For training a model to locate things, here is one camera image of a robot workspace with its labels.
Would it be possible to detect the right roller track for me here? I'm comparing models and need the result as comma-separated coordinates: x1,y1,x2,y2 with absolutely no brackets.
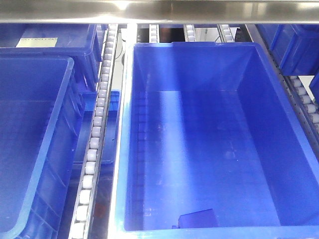
243,24,319,154

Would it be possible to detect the blue bin left of target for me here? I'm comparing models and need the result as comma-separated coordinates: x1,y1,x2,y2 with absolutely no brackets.
0,56,85,239

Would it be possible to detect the white roller track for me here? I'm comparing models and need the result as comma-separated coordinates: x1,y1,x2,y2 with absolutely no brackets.
68,24,119,239

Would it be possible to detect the blue plastic part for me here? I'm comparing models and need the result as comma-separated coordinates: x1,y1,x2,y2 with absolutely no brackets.
171,209,219,229

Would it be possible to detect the blue bin right side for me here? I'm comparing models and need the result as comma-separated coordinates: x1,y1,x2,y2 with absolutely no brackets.
256,24,319,105

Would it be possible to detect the steel shelf top beam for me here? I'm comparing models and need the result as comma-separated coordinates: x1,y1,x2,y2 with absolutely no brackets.
0,0,319,24

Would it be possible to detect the blue bin behind left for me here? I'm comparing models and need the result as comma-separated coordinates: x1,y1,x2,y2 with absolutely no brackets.
0,23,106,92

